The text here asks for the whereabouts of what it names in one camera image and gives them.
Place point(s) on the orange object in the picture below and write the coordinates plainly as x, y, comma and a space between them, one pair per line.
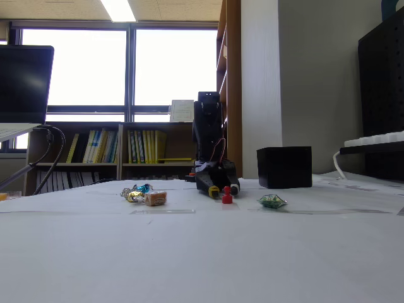
2, 196

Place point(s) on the tall wooden bookshelf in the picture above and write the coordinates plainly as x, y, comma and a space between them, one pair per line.
233, 94

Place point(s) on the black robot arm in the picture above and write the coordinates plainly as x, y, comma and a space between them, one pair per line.
208, 126

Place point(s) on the green wrapped candy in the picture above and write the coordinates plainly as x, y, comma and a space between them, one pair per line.
271, 201

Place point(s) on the low wooden bookshelf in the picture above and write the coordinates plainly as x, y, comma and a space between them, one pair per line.
121, 165

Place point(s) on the black box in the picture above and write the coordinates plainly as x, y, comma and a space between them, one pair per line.
284, 167

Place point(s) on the flat lying yellow book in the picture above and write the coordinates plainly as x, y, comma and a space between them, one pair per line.
175, 160

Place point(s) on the gold wrapped candy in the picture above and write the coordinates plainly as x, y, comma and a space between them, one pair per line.
134, 196

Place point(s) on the black pegboard panel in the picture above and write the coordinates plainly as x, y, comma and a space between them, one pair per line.
382, 88

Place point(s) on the brown caramel candy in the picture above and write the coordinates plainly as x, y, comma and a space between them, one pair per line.
155, 198

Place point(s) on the white power strip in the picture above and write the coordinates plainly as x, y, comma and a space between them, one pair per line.
375, 139

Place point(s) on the white paper sheets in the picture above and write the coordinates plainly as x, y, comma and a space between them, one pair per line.
202, 252

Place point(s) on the row of white binders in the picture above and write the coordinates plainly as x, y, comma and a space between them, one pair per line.
66, 180

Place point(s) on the white sign card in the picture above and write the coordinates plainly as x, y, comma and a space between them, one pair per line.
180, 110

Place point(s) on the red candy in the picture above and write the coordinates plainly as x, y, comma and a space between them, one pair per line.
227, 197

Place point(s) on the blue wrapped candy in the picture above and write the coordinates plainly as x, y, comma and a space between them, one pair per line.
143, 188

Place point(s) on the leaning yellow book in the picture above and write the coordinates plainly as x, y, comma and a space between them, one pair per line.
73, 148

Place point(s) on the large upright yellow book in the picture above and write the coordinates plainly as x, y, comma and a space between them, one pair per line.
161, 145

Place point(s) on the black robot base orange part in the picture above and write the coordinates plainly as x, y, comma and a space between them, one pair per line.
190, 177

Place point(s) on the silver laptop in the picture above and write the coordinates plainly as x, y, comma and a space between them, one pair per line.
23, 85

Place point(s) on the ceiling light panel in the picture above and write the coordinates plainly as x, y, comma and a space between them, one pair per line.
119, 11

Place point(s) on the window with dark frame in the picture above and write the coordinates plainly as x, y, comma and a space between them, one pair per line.
128, 72

